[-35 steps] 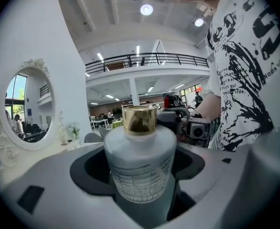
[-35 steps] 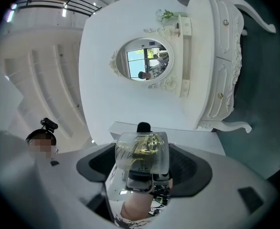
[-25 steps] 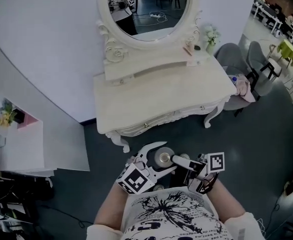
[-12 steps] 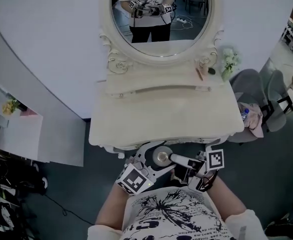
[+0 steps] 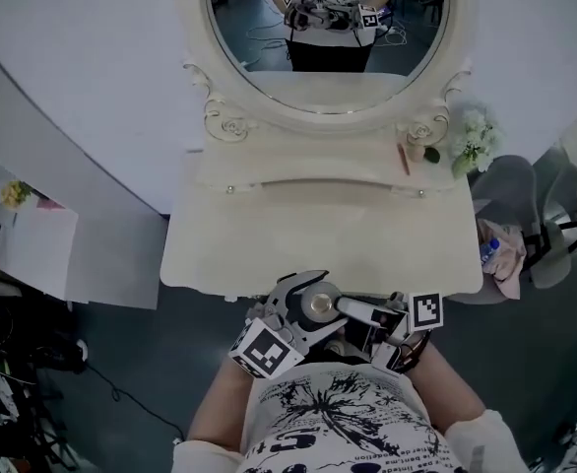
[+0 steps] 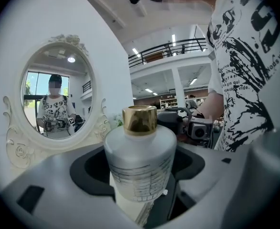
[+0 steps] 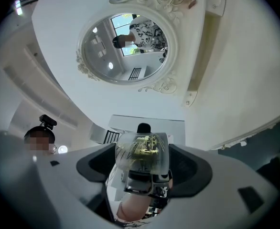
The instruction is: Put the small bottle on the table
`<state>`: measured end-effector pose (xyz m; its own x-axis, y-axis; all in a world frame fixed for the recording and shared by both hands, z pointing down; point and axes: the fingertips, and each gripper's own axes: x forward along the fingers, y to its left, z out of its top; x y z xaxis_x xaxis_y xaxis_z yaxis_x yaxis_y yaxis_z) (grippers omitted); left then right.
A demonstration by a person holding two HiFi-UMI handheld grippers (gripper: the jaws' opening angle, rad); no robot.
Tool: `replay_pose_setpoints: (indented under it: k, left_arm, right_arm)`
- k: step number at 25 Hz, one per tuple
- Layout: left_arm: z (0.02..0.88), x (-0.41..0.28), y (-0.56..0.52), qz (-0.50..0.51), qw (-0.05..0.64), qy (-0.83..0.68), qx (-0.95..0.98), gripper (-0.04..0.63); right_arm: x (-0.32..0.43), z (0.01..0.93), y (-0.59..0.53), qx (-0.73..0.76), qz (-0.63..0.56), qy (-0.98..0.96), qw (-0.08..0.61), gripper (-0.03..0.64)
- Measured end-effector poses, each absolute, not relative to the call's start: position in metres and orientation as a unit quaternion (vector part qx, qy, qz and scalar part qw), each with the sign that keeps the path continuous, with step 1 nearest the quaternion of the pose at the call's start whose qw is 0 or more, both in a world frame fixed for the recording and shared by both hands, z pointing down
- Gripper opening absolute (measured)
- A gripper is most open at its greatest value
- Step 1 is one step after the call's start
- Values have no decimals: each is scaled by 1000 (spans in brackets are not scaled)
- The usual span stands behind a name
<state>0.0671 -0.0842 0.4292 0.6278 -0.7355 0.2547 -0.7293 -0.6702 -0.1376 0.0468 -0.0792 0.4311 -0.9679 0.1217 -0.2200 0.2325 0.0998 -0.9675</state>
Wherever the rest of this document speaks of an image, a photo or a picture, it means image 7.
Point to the person's patterned shirt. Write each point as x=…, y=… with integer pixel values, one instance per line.
x=136, y=225

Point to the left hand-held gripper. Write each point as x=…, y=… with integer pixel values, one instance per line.
x=140, y=182

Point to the black head camera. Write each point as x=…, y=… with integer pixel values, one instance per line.
x=48, y=121

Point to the small glass bottle gold print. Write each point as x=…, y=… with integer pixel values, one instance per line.
x=142, y=151

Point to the round ceiling light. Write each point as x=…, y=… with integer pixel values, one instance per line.
x=62, y=149

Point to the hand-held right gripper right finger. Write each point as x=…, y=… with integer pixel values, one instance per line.
x=221, y=180

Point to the person's head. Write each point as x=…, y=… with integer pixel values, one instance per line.
x=38, y=142

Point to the black railing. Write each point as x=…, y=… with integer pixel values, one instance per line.
x=111, y=137

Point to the person's left forearm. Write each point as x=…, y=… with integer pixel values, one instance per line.
x=132, y=209

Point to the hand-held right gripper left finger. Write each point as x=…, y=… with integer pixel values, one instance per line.
x=46, y=187

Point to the oval mirror ornate white frame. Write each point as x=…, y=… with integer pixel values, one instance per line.
x=128, y=49

